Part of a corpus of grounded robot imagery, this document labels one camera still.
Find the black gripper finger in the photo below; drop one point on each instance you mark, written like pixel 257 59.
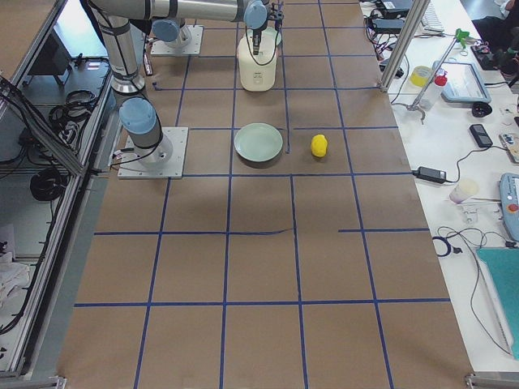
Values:
pixel 256 42

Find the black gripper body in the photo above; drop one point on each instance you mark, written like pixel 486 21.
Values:
pixel 255 36

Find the cream rice cooker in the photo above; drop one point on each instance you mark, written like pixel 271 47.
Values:
pixel 258 72

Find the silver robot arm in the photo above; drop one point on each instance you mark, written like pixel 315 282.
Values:
pixel 136 112
pixel 172 32

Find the green plate near arm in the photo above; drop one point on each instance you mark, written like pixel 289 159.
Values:
pixel 258 142

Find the black power brick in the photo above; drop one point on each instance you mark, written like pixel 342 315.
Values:
pixel 387 26

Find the yellow toy lemon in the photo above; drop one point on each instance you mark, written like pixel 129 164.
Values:
pixel 319 146

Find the yellow tape roll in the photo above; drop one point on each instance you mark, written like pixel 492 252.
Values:
pixel 420 75

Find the metal rod stand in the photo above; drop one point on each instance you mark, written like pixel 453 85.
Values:
pixel 460 36

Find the blue teach pendant tablet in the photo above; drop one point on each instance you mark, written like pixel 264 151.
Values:
pixel 464 83

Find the black power adapter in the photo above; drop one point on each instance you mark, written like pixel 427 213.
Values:
pixel 430 174

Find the black phone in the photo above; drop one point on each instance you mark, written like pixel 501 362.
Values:
pixel 480 136

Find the white plastic cup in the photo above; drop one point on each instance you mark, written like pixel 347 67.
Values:
pixel 465 189

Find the teal cutting mat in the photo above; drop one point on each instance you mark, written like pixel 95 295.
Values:
pixel 502 263

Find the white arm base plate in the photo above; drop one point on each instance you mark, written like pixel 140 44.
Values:
pixel 159 48
pixel 167 160

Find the aluminium frame post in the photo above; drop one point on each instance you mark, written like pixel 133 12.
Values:
pixel 411 24

